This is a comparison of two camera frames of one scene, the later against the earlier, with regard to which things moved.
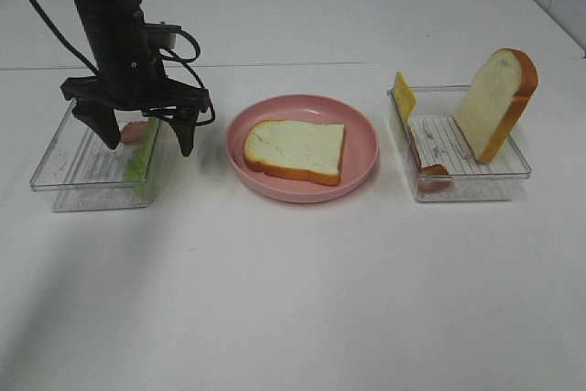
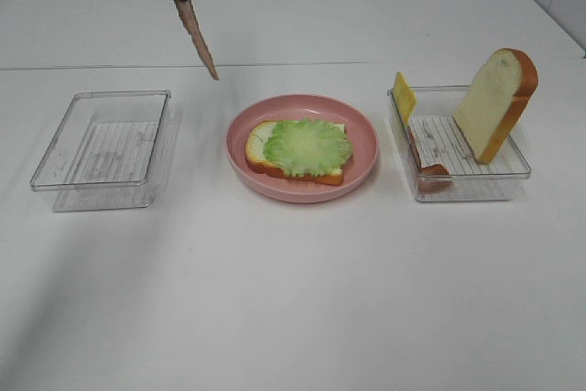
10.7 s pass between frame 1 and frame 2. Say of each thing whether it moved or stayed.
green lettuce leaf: moved
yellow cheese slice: stayed
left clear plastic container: stayed
